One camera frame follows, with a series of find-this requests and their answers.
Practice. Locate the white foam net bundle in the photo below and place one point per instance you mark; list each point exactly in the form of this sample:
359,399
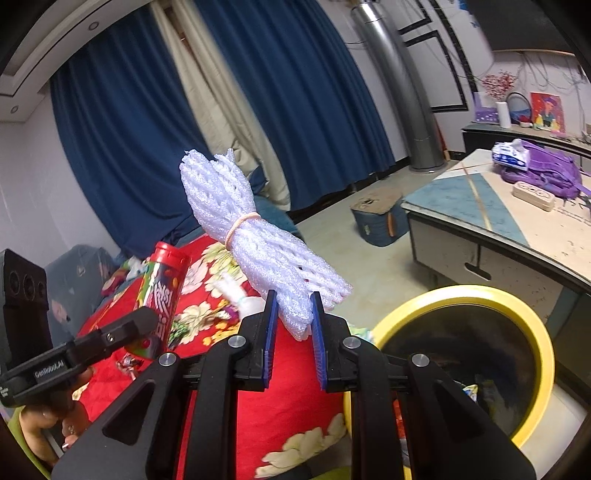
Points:
258,249

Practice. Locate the white blue tissue pack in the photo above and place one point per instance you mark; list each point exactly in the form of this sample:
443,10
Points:
510,156

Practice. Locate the person's left forearm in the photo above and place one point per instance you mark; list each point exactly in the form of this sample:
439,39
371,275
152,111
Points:
16,443

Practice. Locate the beige oblong case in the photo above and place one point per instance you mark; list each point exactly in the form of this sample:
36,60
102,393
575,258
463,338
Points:
533,196

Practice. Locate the pile of stuffed toys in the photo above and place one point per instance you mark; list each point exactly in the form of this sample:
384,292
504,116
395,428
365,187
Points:
124,273

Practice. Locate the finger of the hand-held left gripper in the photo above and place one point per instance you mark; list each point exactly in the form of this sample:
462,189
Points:
120,332

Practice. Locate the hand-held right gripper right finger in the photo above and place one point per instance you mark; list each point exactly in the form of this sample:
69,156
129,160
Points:
318,346

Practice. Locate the blue curtain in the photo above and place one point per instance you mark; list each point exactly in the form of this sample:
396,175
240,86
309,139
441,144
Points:
300,92
115,138

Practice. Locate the grey-blue sofa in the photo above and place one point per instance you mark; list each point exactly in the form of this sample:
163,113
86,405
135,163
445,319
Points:
78,277

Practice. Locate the red figure painting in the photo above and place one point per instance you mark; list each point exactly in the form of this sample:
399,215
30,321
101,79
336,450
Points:
548,113

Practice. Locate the round black frame ornament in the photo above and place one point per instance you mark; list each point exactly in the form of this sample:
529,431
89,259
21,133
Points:
519,108

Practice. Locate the red candy tube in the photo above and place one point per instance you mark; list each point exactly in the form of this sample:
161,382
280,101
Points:
161,286

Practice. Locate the beige curtain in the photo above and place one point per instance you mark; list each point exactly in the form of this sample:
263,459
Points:
207,92

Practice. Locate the yellow rimmed black trash can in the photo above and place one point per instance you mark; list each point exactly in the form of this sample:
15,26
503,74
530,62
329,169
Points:
545,360

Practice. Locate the white vase with pink flowers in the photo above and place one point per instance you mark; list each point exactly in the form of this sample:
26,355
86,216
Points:
504,114

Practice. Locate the person's left hand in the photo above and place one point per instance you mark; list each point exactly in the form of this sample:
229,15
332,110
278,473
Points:
74,427

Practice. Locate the blue storage box stool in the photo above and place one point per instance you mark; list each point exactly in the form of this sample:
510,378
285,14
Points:
376,221

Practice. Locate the silver tower air conditioner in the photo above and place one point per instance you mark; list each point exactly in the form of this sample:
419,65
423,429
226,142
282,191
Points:
401,92

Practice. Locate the marble pattern coffee table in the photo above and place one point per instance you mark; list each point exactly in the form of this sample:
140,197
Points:
508,221

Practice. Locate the purple backpack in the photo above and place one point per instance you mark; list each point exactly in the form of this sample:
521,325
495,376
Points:
551,173

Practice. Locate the red floral blanket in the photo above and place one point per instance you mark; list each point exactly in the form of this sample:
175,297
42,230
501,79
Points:
295,406

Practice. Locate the black wall television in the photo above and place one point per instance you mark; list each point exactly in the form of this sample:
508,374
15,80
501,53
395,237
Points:
517,23

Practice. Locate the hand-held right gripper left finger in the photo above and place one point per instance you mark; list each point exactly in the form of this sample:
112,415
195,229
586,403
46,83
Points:
270,341

